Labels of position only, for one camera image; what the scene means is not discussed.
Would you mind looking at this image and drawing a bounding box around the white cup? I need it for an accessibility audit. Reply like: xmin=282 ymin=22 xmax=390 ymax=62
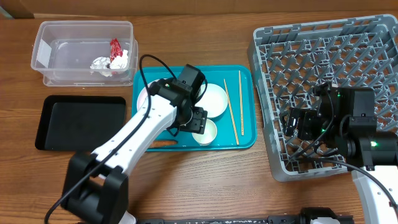
xmin=192 ymin=119 xmax=218 ymax=146

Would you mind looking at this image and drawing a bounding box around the white bowl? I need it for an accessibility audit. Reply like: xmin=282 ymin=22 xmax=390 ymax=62
xmin=195 ymin=83 xmax=228 ymax=118

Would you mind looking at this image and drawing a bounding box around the wooden chopstick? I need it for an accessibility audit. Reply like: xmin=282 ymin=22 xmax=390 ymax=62
xmin=223 ymin=79 xmax=239 ymax=146
xmin=238 ymin=70 xmax=244 ymax=136

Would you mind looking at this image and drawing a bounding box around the grey dishwasher rack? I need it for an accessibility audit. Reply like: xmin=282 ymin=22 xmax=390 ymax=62
xmin=248 ymin=14 xmax=397 ymax=182

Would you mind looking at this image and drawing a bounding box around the white tissue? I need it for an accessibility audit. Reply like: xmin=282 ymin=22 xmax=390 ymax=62
xmin=101 ymin=50 xmax=128 ymax=77

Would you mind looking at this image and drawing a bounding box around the red snack wrapper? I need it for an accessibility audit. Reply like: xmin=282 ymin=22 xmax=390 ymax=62
xmin=109 ymin=39 xmax=123 ymax=62

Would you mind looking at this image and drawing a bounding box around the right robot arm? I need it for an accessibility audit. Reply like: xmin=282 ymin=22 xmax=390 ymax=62
xmin=280 ymin=83 xmax=397 ymax=223

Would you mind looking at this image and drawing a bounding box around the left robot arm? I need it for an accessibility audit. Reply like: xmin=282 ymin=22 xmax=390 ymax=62
xmin=58 ymin=78 xmax=207 ymax=223

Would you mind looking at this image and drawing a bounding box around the teal serving tray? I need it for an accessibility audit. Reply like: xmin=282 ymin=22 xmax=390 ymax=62
xmin=148 ymin=65 xmax=257 ymax=152

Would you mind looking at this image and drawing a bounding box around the orange carrot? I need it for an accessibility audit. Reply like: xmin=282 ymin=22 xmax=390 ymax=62
xmin=149 ymin=140 xmax=178 ymax=149

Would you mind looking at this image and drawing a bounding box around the black plastic tray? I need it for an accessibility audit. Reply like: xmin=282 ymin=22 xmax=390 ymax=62
xmin=35 ymin=95 xmax=126 ymax=152

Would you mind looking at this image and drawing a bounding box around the clear plastic storage bin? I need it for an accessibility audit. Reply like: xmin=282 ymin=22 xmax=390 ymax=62
xmin=30 ymin=21 xmax=138 ymax=86

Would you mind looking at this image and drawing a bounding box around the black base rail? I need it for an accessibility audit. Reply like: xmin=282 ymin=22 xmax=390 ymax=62
xmin=137 ymin=207 xmax=354 ymax=224

